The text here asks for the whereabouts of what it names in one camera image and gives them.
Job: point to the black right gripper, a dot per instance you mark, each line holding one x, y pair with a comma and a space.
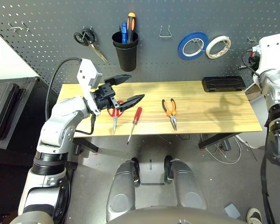
253, 60

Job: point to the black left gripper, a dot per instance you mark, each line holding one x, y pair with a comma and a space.
102, 95

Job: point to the orange black needle-nose pliers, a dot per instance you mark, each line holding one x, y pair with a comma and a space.
170, 112

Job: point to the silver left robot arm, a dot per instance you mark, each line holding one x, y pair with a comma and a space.
58, 119

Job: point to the small metal pegboard hook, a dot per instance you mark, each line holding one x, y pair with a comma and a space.
252, 40

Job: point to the dark grey pegboard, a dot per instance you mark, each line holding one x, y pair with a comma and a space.
49, 28

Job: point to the black plastic cup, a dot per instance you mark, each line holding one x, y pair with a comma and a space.
127, 58

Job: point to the black flat tool case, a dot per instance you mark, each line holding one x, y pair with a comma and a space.
221, 84

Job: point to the white tape roll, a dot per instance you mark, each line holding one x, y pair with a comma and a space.
208, 50

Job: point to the black metal table leg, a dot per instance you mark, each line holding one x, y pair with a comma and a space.
88, 145
214, 140

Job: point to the blue tape roll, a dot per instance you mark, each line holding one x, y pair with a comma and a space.
180, 49

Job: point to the black power adapter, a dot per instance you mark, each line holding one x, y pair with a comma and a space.
226, 145

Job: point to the black cabinet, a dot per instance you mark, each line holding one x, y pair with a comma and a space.
30, 93

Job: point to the silver left robot leg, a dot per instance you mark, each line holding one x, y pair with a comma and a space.
123, 193

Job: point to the silver robot leg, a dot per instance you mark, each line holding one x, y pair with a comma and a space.
123, 193
186, 186

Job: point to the silver right robot leg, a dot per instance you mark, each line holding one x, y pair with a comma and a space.
186, 186

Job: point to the black hard carrying case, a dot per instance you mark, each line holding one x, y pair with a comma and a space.
2, 107

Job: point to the double prong metal hook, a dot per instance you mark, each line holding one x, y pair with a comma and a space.
15, 29

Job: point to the grey robot torso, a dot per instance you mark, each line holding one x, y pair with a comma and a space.
172, 217

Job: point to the small grey floor box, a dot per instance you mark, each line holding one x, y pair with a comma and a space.
232, 211

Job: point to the black white sneaker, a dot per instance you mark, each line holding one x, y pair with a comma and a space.
254, 215

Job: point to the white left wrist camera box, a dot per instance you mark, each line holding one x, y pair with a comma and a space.
85, 74

